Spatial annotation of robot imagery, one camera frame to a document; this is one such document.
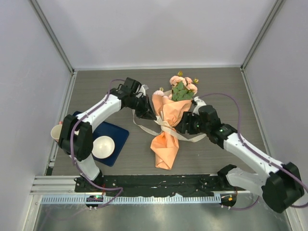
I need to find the pink cup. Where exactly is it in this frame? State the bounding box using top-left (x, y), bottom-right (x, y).
top-left (51, 121), bottom-right (63, 142)

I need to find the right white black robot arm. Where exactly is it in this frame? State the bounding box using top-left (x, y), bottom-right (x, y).
top-left (175, 105), bottom-right (305, 213)

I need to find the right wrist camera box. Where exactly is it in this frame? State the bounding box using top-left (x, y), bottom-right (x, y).
top-left (192, 97), bottom-right (206, 107)

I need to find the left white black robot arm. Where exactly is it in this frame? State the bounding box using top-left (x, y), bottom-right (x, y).
top-left (57, 77), bottom-right (156, 192)

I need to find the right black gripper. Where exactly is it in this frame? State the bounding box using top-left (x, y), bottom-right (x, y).
top-left (175, 111), bottom-right (210, 135)

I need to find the cream ribbon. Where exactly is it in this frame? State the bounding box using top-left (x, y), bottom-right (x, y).
top-left (132, 84), bottom-right (207, 143)

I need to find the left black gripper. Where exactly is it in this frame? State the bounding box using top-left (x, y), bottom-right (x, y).
top-left (128, 94), bottom-right (157, 121)

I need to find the white bowl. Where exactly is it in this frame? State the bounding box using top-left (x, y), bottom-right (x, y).
top-left (92, 136), bottom-right (115, 159)

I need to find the dark blue tray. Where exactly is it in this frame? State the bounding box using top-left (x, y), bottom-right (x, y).
top-left (72, 111), bottom-right (130, 167)

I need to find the slotted white cable duct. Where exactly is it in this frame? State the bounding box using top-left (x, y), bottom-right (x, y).
top-left (41, 194), bottom-right (221, 205)

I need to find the kraft wrapping paper sheet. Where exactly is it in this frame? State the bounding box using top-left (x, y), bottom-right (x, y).
top-left (150, 95), bottom-right (192, 170)

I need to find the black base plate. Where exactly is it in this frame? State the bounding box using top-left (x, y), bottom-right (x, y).
top-left (74, 174), bottom-right (244, 197)

